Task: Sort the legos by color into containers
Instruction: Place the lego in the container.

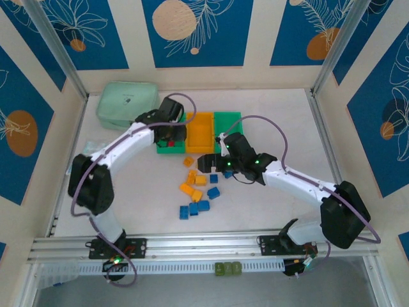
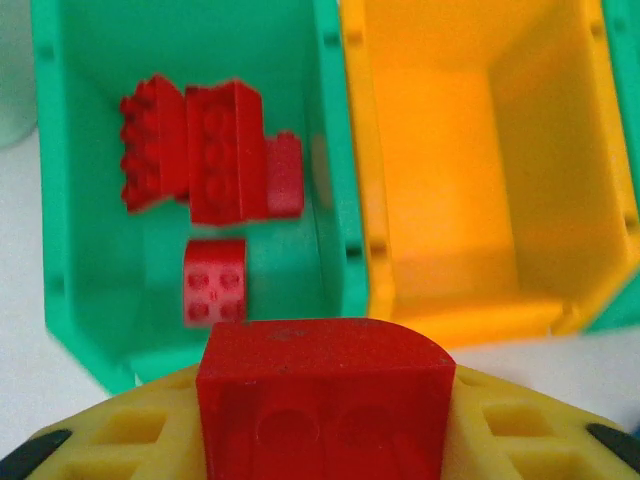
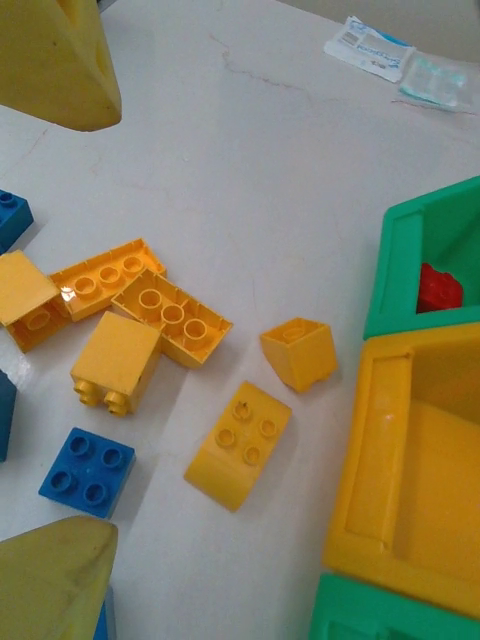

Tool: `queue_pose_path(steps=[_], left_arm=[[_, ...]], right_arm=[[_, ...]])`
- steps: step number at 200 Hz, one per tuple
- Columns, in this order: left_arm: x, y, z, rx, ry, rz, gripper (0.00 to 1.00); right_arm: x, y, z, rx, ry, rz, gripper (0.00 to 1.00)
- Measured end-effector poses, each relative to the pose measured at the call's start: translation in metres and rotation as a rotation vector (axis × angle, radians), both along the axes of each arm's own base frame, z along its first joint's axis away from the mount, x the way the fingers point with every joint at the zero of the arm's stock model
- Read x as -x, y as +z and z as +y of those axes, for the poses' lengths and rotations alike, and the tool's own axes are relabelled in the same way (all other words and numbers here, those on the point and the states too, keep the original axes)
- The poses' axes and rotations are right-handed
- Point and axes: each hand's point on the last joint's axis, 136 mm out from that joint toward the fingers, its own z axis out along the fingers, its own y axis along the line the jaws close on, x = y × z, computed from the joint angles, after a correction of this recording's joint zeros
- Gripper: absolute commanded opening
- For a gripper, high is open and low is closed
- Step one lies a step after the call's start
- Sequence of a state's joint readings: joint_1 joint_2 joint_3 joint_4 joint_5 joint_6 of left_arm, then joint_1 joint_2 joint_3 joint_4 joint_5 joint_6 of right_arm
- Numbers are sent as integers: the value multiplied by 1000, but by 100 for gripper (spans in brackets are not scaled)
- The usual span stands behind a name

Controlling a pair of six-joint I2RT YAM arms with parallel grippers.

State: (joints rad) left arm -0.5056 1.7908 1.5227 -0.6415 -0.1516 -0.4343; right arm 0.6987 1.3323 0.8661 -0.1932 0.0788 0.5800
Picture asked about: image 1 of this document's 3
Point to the red lego brick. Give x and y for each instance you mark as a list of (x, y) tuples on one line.
[(171, 144)]

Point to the blue lego brick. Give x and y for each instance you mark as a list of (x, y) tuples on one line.
[(203, 205), (213, 179), (227, 174), (193, 208), (213, 192), (183, 212)]

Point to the yellow lego brick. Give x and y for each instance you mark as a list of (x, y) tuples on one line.
[(186, 188), (191, 176), (197, 195), (201, 180), (188, 162)]

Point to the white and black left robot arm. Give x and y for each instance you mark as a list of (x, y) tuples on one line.
[(128, 144)]

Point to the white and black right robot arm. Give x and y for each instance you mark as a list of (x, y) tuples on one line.
[(297, 180)]

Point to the green plastic bin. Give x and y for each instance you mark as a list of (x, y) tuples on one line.
[(169, 150), (228, 120)]

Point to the yellow plastic bin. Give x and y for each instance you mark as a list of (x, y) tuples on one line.
[(199, 132)]

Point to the mint green zippered pouch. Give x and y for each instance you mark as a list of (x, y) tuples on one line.
[(128, 102)]

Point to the clear plastic bag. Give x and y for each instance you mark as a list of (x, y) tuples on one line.
[(95, 147)]

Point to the green square tag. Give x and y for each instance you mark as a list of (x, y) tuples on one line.
[(227, 269), (236, 269)]

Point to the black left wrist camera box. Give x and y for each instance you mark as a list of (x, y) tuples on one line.
[(172, 110)]

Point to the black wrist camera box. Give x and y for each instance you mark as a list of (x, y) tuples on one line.
[(172, 110), (238, 144)]

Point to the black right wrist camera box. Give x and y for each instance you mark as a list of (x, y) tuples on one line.
[(238, 144)]

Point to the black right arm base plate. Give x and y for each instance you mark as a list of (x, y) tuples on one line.
[(270, 245)]

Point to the aluminium frame rail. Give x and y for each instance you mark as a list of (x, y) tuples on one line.
[(204, 244)]

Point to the green bricks on rail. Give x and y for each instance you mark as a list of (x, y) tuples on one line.
[(219, 269)]

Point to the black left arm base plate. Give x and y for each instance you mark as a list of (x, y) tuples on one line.
[(137, 247)]

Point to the aluminium frame post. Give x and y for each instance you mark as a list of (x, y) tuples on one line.
[(54, 48), (338, 48)]

